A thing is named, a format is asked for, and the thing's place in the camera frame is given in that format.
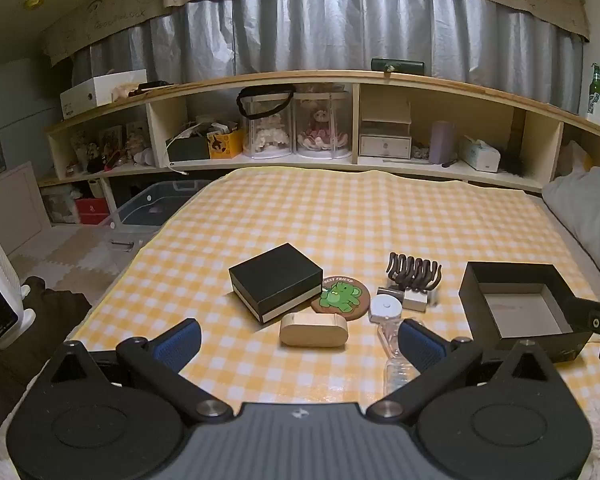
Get white cardboard box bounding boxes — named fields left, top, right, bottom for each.
left=60, top=70, right=148, bottom=121

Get brown hair claw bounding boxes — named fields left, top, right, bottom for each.
left=384, top=252, right=442, bottom=293

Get clear plastic case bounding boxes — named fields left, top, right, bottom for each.
left=377, top=316, right=423, bottom=397

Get white round tape measure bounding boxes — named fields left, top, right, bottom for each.
left=369, top=294, right=403, bottom=323

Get yellow checkered blanket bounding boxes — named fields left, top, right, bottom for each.
left=75, top=166, right=600, bottom=411

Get black lidded box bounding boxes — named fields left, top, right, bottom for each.
left=228, top=243, right=325, bottom=325

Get red box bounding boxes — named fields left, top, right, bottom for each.
left=75, top=197, right=110, bottom=226

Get short beige printed valance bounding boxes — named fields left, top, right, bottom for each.
left=41, top=0, right=173, bottom=67

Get black storage box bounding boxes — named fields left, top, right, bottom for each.
left=166, top=136, right=211, bottom=162

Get purple cylinder container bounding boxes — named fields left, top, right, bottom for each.
left=429, top=120, right=455, bottom=165

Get grey curtain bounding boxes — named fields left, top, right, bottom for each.
left=70, top=0, right=587, bottom=113

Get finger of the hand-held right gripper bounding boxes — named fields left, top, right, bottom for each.
left=571, top=296, right=600, bottom=363

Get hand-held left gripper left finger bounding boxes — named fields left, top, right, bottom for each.
left=45, top=317, right=236, bottom=423

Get framed photo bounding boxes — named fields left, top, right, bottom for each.
left=99, top=125, right=127, bottom=158

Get doll case with black handle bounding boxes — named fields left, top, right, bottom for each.
left=236, top=85, right=297, bottom=159

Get clear doll display case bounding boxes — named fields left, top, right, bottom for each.
left=294, top=91, right=354, bottom=160

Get long wooden shelf unit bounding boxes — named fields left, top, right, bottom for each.
left=45, top=70, right=600, bottom=195

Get oval wooden box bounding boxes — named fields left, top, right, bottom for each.
left=279, top=311, right=349, bottom=347

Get cork coaster green elephant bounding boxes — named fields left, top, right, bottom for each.
left=310, top=275, right=371, bottom=320

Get clear plastic storage bin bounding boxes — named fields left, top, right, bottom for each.
left=111, top=180, right=214, bottom=242

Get grey pillow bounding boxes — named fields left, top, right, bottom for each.
left=541, top=166, right=600, bottom=261

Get foam puzzle floor mat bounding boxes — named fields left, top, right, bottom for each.
left=7, top=222, right=148, bottom=303

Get dark brown rug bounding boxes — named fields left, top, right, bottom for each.
left=19, top=276, right=92, bottom=341

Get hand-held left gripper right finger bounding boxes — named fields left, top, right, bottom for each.
left=365, top=317, right=561, bottom=423

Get yellow printed box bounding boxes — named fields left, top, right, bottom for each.
left=208, top=129, right=245, bottom=160

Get dark green case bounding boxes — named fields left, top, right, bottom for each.
left=371, top=57, right=425, bottom=75

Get small white drawer box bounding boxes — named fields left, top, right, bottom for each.
left=358, top=100, right=414, bottom=160

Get white tissue box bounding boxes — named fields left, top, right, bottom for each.
left=458, top=136, right=502, bottom=171

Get green glass bottle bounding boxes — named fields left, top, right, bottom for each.
left=588, top=64, right=600, bottom=117

